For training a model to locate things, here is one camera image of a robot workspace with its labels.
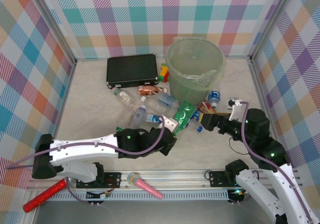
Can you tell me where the colourful toy block stack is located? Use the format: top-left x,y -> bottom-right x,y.
159,63 -> 171,83

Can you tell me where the mesh waste bin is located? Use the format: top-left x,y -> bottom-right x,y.
166,37 -> 226,106

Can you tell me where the clear bottle mountain print label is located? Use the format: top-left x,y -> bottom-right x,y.
145,113 -> 165,125

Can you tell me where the clear bottle green label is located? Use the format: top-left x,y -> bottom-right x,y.
111,87 -> 136,109

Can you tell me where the clear unlabelled bottle white cap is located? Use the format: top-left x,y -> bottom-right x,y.
140,95 -> 176,114

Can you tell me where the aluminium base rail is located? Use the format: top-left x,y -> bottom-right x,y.
27,168 -> 301,192

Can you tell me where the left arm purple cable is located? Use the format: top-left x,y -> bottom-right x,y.
4,115 -> 166,206

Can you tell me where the small bottle blue label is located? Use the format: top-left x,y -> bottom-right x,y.
207,88 -> 223,110

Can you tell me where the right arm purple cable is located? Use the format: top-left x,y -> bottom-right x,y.
228,100 -> 313,224

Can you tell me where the black hard case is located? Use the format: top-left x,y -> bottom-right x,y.
105,53 -> 161,90

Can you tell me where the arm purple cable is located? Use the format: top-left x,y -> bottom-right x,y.
4,115 -> 166,206
228,100 -> 313,224

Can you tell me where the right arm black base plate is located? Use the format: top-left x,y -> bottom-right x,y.
208,169 -> 251,188

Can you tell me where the copper Nescafe bottle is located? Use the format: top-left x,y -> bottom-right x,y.
137,84 -> 169,97

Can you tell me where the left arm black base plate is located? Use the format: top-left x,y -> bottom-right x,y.
75,171 -> 123,189

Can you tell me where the clear bottle dark blue label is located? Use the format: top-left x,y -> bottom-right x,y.
185,120 -> 204,133

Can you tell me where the aluminium frame floor rail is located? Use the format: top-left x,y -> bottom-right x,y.
246,56 -> 281,140
52,60 -> 77,137

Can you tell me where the aluminium frame post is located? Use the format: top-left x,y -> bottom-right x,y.
249,0 -> 300,62
23,0 -> 78,67

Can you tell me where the crushed green plastic bottle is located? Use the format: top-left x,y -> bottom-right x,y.
171,100 -> 197,136

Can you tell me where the small circuit board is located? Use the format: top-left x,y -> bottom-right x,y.
86,190 -> 111,200
227,188 -> 248,202

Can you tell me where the clear bottle pale blue label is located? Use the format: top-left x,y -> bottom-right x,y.
156,93 -> 180,110

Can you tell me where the clear bottle light blue cap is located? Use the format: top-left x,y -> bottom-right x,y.
128,104 -> 148,130

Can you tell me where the red glitter stick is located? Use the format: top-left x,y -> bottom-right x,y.
22,178 -> 68,213

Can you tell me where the slotted cable duct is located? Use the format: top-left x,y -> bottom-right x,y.
48,189 -> 232,202

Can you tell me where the pink toy microphone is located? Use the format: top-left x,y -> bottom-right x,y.
126,172 -> 164,200

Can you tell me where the red yellow juice carton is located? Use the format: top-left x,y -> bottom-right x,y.
196,100 -> 217,115

